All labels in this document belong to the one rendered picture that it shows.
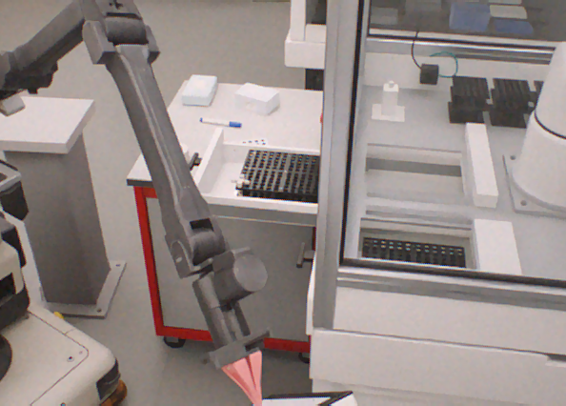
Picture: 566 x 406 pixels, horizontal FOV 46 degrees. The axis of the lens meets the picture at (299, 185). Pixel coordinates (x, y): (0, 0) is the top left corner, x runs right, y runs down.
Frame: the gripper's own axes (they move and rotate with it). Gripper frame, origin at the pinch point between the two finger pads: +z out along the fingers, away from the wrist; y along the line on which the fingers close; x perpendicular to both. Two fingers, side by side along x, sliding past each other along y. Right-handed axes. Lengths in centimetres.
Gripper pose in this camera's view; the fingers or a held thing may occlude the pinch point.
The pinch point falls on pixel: (256, 400)
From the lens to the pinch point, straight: 103.8
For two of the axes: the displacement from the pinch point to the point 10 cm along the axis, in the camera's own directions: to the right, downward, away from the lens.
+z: 3.9, 9.1, -1.7
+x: -3.5, 3.2, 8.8
